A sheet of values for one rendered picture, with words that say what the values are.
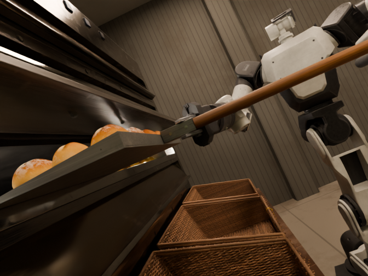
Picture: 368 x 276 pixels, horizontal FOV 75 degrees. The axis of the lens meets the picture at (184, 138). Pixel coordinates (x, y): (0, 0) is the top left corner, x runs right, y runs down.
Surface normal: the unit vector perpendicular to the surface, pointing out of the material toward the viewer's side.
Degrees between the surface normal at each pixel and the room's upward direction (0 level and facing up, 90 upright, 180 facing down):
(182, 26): 90
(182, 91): 90
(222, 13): 90
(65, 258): 70
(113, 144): 90
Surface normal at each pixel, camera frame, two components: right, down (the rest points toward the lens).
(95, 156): -0.14, 0.00
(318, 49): -0.46, 0.14
